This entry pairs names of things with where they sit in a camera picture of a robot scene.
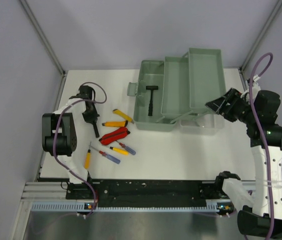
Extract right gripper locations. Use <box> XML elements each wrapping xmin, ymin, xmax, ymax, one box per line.
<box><xmin>205</xmin><ymin>87</ymin><xmax>258</xmax><ymax>125</ymax></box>

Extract steel claw hammer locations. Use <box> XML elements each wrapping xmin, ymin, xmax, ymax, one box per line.
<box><xmin>92</xmin><ymin>122</ymin><xmax>100</xmax><ymax>138</ymax></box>

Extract orange utility knife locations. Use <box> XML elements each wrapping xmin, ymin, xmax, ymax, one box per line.
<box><xmin>102</xmin><ymin>120</ymin><xmax>129</xmax><ymax>128</ymax></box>

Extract red black pliers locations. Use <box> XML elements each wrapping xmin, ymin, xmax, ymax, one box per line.
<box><xmin>99</xmin><ymin>127</ymin><xmax>130</xmax><ymax>146</ymax></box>

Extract green plastic toolbox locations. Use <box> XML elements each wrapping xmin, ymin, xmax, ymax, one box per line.
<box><xmin>127</xmin><ymin>48</ymin><xmax>226</xmax><ymax>132</ymax></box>

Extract black rubber mallet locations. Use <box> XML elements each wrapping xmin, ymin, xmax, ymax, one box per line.
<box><xmin>146</xmin><ymin>85</ymin><xmax>159</xmax><ymax>117</ymax></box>

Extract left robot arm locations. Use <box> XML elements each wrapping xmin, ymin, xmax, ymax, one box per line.
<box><xmin>42</xmin><ymin>85</ymin><xmax>99</xmax><ymax>198</ymax></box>

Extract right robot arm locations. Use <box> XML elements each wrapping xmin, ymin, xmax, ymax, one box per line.
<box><xmin>205</xmin><ymin>88</ymin><xmax>282</xmax><ymax>239</ymax></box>

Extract yellow utility knife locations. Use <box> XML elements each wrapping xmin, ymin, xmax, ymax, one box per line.
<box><xmin>112</xmin><ymin>109</ymin><xmax>134</xmax><ymax>124</ymax></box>

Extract yellow black screwdriver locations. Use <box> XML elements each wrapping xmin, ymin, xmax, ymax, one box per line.
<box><xmin>110</xmin><ymin>146</ymin><xmax>129</xmax><ymax>156</ymax></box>

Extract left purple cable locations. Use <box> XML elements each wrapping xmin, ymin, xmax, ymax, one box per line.
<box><xmin>52</xmin><ymin>81</ymin><xmax>107</xmax><ymax>218</ymax></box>

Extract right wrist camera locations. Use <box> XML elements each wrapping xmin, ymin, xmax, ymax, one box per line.
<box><xmin>249</xmin><ymin>74</ymin><xmax>261</xmax><ymax>92</ymax></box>

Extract yellow handle screwdriver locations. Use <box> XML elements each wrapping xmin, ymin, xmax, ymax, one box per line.
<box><xmin>84</xmin><ymin>145</ymin><xmax>91</xmax><ymax>170</ymax></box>

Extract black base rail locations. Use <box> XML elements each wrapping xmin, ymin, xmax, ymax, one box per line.
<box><xmin>65</xmin><ymin>178</ymin><xmax>234</xmax><ymax>208</ymax></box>

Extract grey cable duct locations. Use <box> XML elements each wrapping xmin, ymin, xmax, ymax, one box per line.
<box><xmin>31</xmin><ymin>201</ymin><xmax>234</xmax><ymax>214</ymax></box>

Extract left aluminium frame post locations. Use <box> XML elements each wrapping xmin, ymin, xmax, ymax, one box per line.
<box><xmin>18</xmin><ymin>0</ymin><xmax>66</xmax><ymax>76</ymax></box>

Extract aluminium frame post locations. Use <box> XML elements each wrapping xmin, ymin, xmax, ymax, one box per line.
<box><xmin>18</xmin><ymin>0</ymin><xmax>66</xmax><ymax>76</ymax></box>
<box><xmin>239</xmin><ymin>0</ymin><xmax>282</xmax><ymax>73</ymax></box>

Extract right aluminium frame post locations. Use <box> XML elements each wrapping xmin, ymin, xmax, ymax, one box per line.
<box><xmin>239</xmin><ymin>0</ymin><xmax>282</xmax><ymax>73</ymax></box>

